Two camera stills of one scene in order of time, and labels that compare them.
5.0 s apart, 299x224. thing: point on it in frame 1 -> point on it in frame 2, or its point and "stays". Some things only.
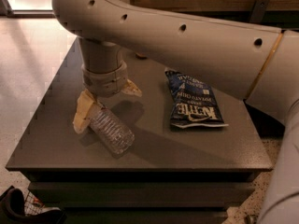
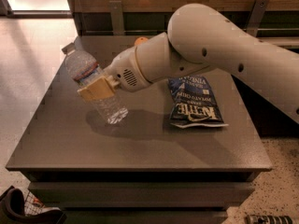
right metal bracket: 259,9 stays
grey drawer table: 168,175 stays
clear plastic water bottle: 113,133 -> 83,67
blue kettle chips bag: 193,104 stays
